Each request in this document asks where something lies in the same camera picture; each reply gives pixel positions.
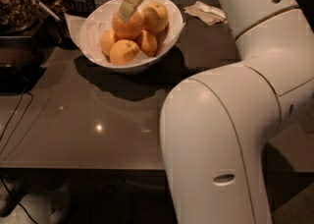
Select black cable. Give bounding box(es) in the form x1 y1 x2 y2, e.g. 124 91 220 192
0 62 40 224

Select white ceramic bowl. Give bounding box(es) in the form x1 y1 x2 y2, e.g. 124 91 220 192
77 0 184 74

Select folded paper napkins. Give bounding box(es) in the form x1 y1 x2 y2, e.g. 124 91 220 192
184 0 227 26

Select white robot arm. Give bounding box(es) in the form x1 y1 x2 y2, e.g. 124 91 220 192
160 0 314 224

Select white utensil handle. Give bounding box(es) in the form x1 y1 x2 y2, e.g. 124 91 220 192
31 0 61 22

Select white paper bowl liner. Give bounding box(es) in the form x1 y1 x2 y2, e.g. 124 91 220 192
66 13 184 74

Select black wire cup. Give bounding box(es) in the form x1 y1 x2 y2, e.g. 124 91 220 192
72 0 95 18

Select white shoe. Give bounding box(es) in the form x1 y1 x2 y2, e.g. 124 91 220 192
49 183 71 224

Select glass jar of nuts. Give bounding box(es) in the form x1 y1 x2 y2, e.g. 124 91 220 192
0 0 37 35

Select orange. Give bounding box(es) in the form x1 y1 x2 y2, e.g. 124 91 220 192
100 28 119 56
140 1 169 33
135 30 158 57
109 39 140 65
112 12 143 40

